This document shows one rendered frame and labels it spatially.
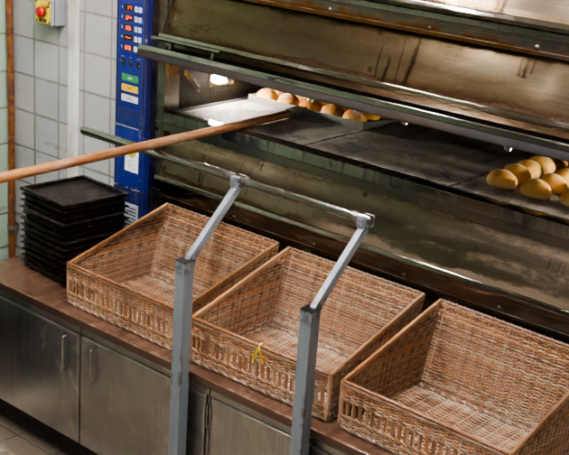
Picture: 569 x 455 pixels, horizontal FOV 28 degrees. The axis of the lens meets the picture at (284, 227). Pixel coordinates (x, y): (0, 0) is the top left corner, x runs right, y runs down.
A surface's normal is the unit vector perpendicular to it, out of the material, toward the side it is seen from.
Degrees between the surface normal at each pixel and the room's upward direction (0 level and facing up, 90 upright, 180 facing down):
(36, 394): 90
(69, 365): 90
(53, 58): 90
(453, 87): 70
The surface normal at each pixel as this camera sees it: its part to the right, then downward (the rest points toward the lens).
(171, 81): 0.76, 0.25
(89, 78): -0.65, 0.21
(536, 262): -0.58, -0.13
